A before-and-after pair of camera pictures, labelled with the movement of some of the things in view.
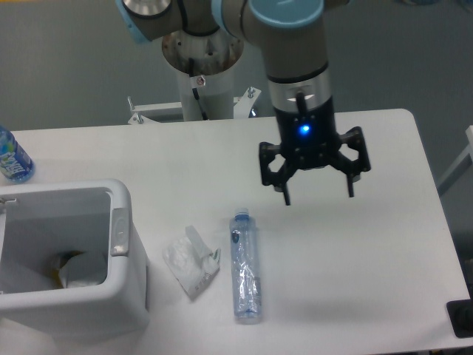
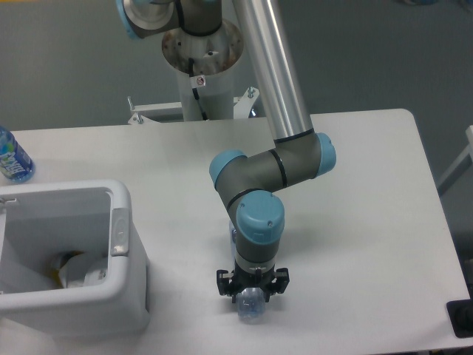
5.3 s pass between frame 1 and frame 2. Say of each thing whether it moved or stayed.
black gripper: moved
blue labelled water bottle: stayed
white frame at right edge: stayed
